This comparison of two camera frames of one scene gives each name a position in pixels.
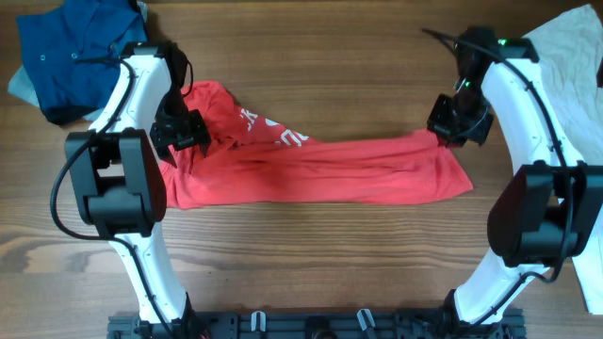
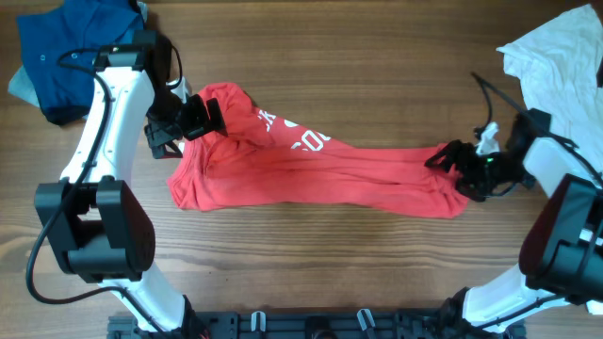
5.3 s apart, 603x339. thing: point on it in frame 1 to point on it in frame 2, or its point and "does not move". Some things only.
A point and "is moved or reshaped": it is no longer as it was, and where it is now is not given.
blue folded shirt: [54, 39] does not move
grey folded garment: [21, 88] does not move
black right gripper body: [461, 118] to [478, 173]
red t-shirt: [252, 158] is moved or reshaped
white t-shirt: [569, 49] does not move
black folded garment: [60, 115] does not move
